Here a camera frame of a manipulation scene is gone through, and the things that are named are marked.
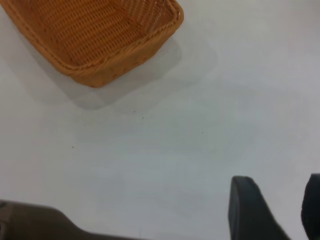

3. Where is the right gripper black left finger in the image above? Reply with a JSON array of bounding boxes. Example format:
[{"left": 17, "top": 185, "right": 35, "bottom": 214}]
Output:
[{"left": 227, "top": 175, "right": 292, "bottom": 240}]

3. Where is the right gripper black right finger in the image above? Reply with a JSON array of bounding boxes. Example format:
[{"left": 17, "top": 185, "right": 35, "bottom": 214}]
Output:
[{"left": 300, "top": 173, "right": 320, "bottom": 240}]

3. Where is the orange woven wicker basket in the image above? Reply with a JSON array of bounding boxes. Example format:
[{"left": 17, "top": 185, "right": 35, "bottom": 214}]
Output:
[{"left": 0, "top": 0, "right": 185, "bottom": 88}]

